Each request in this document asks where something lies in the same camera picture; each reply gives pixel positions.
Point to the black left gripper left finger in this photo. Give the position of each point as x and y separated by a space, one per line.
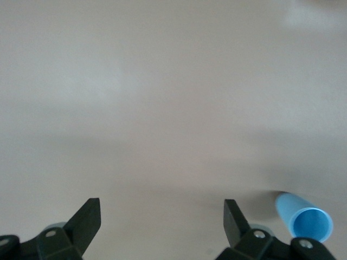
78 230

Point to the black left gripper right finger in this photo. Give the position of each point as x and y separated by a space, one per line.
238 233

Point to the blue plastic cup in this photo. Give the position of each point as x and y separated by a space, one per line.
303 216

